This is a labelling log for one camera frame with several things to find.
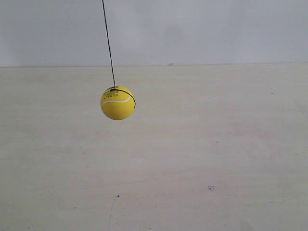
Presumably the yellow tennis ball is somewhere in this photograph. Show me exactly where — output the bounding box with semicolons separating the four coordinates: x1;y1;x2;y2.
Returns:
101;86;136;120

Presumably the black hanging string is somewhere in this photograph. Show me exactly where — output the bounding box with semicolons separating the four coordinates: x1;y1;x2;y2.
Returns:
102;0;116;88

